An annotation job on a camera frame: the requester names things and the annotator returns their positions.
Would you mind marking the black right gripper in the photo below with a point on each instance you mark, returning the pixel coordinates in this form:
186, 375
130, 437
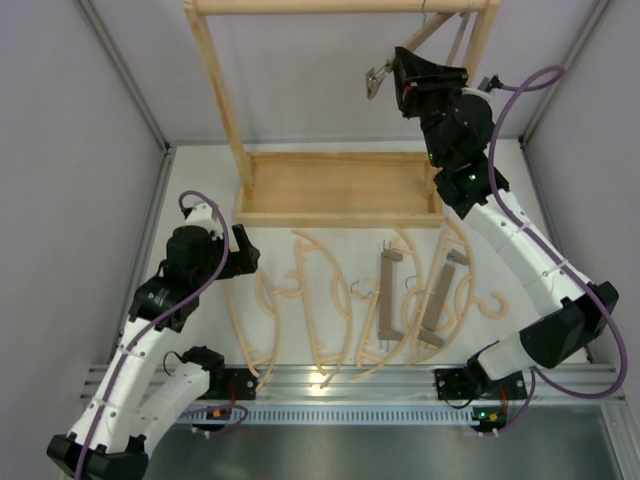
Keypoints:
421, 80

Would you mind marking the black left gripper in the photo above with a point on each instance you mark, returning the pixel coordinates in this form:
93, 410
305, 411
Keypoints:
242, 262

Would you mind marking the taupe clip hanger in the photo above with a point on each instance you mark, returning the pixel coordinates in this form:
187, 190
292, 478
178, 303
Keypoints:
381, 300
375, 76
435, 303

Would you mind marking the beige plastic hanger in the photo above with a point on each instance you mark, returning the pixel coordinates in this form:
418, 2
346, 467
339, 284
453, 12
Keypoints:
461, 298
327, 367
267, 327
407, 280

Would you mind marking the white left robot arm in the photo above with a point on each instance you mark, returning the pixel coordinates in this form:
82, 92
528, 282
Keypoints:
122, 424

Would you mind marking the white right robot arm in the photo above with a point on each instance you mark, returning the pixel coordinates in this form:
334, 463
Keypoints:
460, 130

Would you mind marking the wooden hanger rack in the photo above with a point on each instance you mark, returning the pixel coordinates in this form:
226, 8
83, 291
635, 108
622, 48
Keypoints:
337, 189

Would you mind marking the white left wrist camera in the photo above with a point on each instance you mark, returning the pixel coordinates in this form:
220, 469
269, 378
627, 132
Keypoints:
204, 216

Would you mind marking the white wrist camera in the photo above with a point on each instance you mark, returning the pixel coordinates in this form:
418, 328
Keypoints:
489, 84
204, 216

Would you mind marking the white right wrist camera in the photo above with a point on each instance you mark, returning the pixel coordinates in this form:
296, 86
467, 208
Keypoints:
489, 84

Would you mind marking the aluminium mounting rail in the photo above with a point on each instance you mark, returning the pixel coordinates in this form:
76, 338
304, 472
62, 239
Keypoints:
399, 384

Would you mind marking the white slotted cable duct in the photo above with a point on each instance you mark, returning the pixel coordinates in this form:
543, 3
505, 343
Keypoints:
355, 415

